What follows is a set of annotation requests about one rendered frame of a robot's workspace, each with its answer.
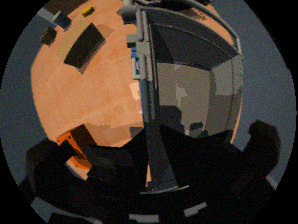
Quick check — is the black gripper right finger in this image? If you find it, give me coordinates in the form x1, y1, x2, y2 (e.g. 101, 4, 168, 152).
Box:
160, 125, 234, 188

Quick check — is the grey cylinder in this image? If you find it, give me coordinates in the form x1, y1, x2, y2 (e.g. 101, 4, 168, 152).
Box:
52, 11, 72, 30

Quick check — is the yellow short cylinder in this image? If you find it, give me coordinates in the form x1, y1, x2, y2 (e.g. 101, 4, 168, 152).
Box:
81, 6, 94, 18

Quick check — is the blue plastic tray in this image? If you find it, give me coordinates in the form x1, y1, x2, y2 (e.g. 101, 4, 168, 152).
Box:
130, 47, 144, 121

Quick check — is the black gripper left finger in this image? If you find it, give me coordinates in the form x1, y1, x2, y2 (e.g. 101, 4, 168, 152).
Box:
81, 128, 149, 192

